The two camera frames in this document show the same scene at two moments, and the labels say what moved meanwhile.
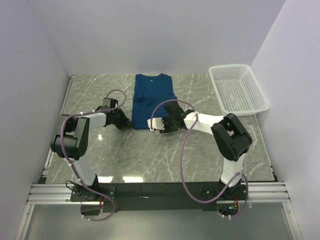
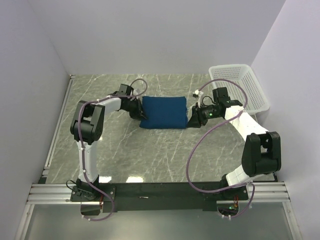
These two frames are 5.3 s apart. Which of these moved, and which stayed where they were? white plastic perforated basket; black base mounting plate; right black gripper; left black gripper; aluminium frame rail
Moved: left black gripper; right black gripper
Stayed: white plastic perforated basket; black base mounting plate; aluminium frame rail
